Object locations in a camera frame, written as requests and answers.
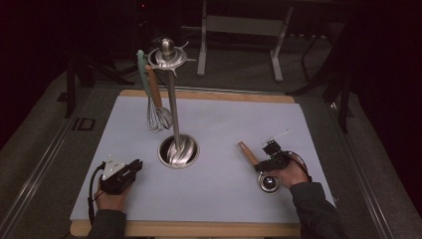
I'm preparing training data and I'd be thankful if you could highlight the steel utensil stand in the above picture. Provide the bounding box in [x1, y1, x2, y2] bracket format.
[147, 37, 201, 169]

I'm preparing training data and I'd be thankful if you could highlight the white paper sheet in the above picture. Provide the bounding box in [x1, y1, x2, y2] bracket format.
[70, 95, 336, 223]

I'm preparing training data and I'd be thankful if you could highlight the black floor bracket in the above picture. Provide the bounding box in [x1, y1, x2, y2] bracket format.
[72, 117, 97, 131]

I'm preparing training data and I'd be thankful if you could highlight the small strainer with wooden handle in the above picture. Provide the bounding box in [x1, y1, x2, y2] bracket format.
[144, 64, 174, 131]

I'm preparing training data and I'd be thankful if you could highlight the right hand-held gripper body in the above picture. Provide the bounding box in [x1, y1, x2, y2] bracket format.
[262, 128, 302, 172]

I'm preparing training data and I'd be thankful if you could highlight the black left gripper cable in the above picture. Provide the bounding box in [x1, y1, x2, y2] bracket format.
[87, 161, 107, 227]

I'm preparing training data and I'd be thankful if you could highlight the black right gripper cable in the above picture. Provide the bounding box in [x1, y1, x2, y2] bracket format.
[286, 150, 314, 183]

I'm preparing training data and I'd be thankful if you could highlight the black metal stand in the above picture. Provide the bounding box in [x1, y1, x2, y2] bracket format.
[286, 31, 355, 134]
[64, 54, 135, 120]

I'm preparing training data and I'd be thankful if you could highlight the person's left hand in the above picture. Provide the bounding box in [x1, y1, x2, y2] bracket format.
[95, 184, 132, 213]

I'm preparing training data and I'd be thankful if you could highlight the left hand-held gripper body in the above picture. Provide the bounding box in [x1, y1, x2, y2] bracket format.
[99, 154, 139, 196]

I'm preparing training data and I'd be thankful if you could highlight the steel ladle with wooden handle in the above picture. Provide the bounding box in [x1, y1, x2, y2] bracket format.
[237, 140, 283, 195]

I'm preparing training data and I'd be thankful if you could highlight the person's right hand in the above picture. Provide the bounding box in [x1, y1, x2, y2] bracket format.
[270, 159, 312, 190]

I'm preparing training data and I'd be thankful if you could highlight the white metal frame stand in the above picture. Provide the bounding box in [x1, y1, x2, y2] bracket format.
[196, 0, 295, 84]

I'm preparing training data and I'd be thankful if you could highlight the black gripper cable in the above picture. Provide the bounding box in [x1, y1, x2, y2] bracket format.
[286, 150, 314, 183]
[87, 161, 107, 227]

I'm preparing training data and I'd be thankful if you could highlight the whisk with mint handle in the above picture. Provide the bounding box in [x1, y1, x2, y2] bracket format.
[135, 49, 167, 134]

